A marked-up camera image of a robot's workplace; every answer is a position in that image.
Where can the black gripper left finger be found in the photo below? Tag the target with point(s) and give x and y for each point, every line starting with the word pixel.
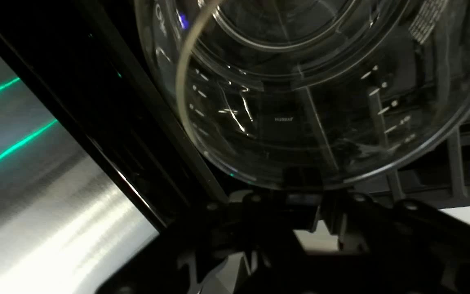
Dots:
pixel 229 239

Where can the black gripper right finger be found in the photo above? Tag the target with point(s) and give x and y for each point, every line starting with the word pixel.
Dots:
pixel 409 246

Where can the clear glass coffee jar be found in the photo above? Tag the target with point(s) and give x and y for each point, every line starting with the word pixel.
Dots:
pixel 327 109

